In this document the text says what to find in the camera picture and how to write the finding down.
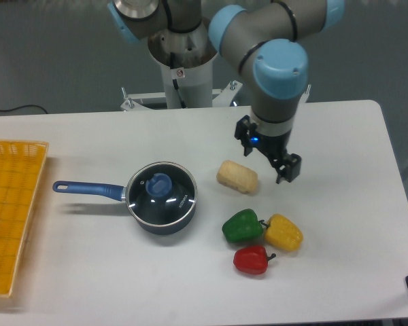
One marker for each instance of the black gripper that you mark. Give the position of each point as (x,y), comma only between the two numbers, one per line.
(271,140)

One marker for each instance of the glass lid blue knob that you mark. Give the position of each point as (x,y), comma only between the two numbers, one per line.
(160,193)

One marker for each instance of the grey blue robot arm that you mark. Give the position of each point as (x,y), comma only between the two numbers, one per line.
(262,46)

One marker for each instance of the beige bread loaf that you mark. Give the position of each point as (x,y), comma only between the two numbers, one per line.
(237,177)

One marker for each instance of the green bell pepper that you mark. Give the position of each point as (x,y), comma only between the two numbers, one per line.
(242,226)

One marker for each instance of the yellow bell pepper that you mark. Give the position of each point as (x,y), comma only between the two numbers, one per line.
(281,233)

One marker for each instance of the red bell pepper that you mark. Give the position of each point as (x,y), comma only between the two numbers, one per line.
(252,260)

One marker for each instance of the yellow woven basket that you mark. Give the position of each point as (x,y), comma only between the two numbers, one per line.
(21,166)

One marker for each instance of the white bracket right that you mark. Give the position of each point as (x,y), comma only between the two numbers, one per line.
(305,96)

